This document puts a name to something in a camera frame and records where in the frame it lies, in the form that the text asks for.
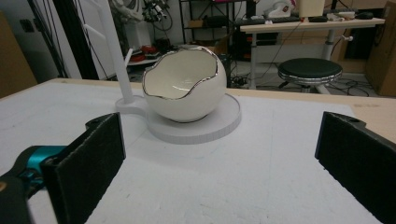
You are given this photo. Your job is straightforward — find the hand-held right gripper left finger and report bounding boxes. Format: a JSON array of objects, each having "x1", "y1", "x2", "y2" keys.
[{"x1": 40, "y1": 112, "x2": 127, "y2": 224}]

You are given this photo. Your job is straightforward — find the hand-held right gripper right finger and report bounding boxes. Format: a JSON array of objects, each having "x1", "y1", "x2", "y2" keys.
[{"x1": 314, "y1": 111, "x2": 396, "y2": 224}]

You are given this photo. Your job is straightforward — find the white eggshell-shaped ceramic bowl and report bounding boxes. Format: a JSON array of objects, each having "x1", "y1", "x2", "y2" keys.
[{"x1": 142, "y1": 46, "x2": 228, "y2": 123}]

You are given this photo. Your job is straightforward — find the black round stool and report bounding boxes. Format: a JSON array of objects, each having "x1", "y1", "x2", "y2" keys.
[{"x1": 276, "y1": 57, "x2": 344, "y2": 95}]

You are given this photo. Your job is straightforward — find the brown cardboard box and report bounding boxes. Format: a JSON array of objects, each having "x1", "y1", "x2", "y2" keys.
[{"x1": 364, "y1": 0, "x2": 396, "y2": 97}]

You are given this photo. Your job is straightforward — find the white foam table mat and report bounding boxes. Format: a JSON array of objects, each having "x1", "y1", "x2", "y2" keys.
[{"x1": 0, "y1": 81, "x2": 385, "y2": 224}]

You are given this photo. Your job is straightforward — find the black metal stand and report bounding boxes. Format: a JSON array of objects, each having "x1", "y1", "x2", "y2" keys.
[{"x1": 51, "y1": 0, "x2": 100, "y2": 80}]

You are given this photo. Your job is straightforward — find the brown wooden panel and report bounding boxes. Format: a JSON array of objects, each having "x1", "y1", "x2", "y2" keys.
[{"x1": 0, "y1": 10, "x2": 38, "y2": 99}]

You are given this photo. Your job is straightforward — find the wooden desk with white legs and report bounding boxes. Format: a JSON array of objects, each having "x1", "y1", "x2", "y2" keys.
[{"x1": 239, "y1": 17, "x2": 387, "y2": 91}]

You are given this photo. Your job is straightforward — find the black computer mouse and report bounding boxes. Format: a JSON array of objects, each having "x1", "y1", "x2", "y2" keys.
[{"x1": 354, "y1": 11, "x2": 375, "y2": 21}]

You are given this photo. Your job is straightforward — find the black keyboard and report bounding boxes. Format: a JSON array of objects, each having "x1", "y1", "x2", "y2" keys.
[{"x1": 235, "y1": 16, "x2": 302, "y2": 26}]

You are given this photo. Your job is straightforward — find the black metal shelf rack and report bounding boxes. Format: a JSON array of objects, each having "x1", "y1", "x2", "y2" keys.
[{"x1": 177, "y1": 0, "x2": 258, "y2": 46}]

